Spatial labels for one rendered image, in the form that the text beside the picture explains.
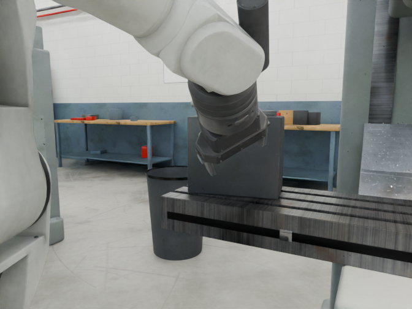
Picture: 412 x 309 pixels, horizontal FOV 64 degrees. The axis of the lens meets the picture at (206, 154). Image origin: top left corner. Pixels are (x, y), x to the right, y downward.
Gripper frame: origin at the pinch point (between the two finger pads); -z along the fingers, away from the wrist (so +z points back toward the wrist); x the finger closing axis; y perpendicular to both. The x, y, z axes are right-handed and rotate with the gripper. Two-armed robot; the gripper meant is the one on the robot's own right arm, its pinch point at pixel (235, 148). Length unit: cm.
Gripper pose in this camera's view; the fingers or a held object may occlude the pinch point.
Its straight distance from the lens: 56.9
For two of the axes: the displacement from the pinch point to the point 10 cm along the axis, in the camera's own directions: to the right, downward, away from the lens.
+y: -4.8, -7.1, 5.1
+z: -1.7, -4.9, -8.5
